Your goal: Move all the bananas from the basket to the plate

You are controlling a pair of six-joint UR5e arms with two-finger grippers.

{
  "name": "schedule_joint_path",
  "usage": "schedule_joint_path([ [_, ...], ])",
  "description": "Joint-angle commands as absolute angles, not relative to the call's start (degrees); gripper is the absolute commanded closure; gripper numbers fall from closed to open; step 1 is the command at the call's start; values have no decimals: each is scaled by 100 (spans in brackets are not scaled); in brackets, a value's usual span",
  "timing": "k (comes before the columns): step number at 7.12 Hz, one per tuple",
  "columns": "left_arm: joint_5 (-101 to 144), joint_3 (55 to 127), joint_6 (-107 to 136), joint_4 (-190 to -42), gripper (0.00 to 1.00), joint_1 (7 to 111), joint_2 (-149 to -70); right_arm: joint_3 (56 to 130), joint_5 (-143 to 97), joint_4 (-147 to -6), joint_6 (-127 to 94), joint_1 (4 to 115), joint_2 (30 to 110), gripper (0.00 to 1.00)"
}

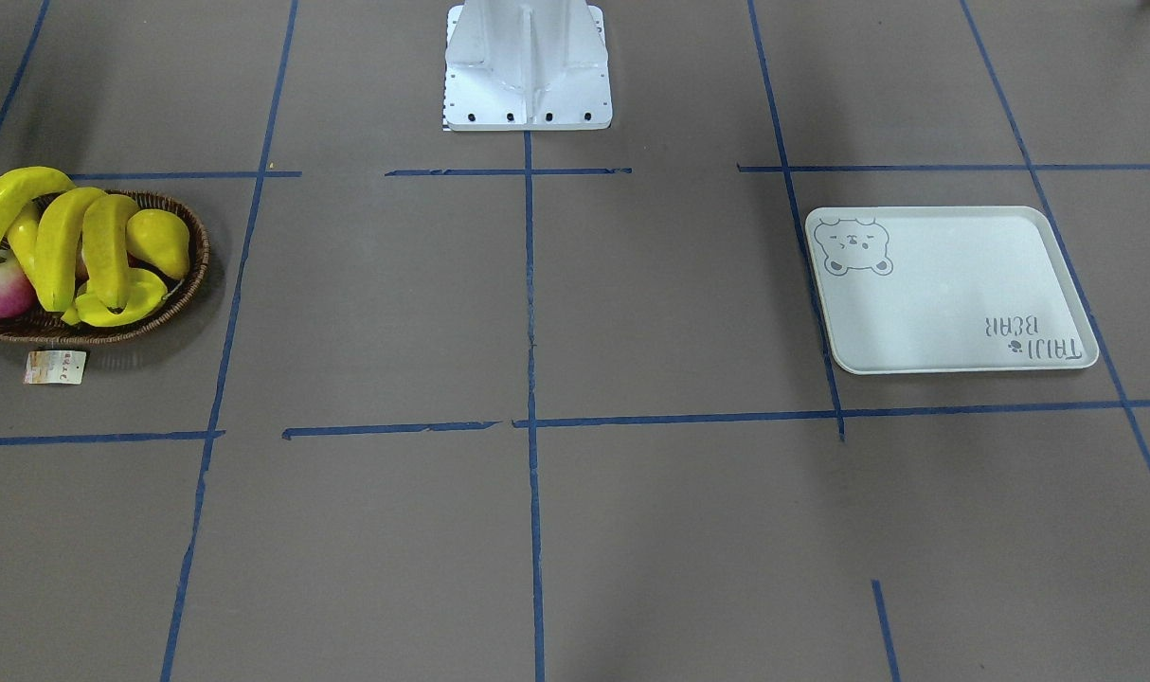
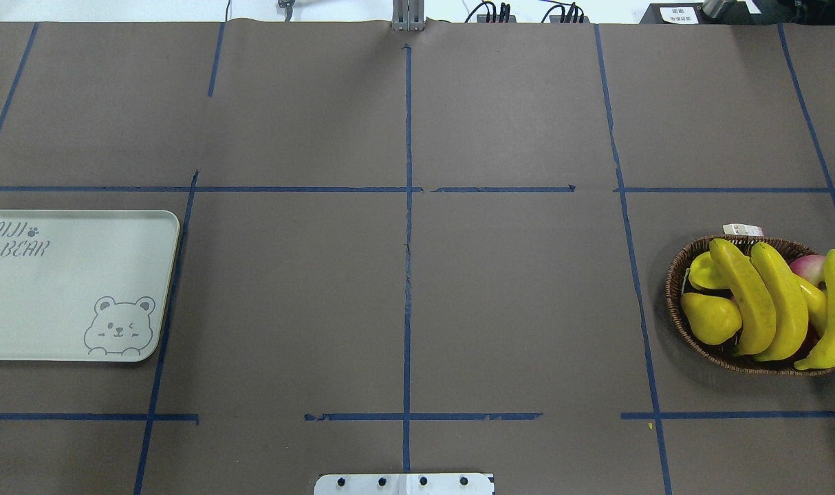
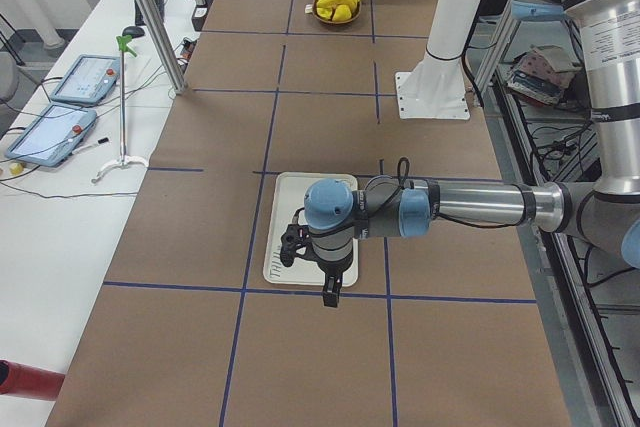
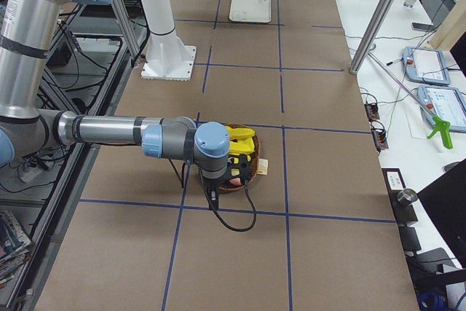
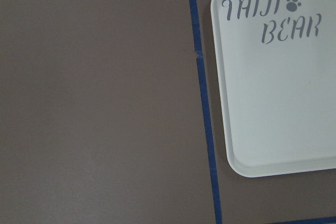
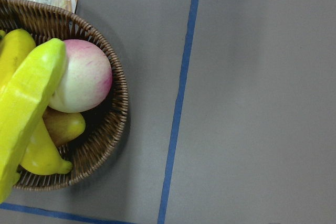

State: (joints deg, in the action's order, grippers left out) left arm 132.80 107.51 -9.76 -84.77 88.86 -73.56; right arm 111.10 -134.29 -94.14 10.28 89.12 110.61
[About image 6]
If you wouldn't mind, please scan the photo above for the small yellow banana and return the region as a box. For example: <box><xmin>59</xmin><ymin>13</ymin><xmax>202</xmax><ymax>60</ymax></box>
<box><xmin>20</xmin><ymin>120</ymin><xmax>73</xmax><ymax>175</ymax></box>

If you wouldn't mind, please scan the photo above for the pink white apple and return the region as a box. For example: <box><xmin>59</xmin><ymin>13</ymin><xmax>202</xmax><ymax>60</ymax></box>
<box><xmin>49</xmin><ymin>39</ymin><xmax>112</xmax><ymax>113</ymax></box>

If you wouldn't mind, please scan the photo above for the bright yellow-green banana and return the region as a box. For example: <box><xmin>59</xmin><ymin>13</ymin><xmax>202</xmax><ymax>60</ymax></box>
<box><xmin>1</xmin><ymin>38</ymin><xmax>67</xmax><ymax>202</ymax></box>

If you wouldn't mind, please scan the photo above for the yellow pear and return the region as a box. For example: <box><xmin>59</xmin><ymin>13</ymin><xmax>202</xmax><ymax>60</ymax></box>
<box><xmin>43</xmin><ymin>107</ymin><xmax>86</xmax><ymax>147</ymax></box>

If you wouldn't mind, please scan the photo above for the brown wicker basket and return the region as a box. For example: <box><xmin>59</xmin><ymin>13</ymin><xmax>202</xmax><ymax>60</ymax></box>
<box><xmin>1</xmin><ymin>0</ymin><xmax>129</xmax><ymax>191</ymax></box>

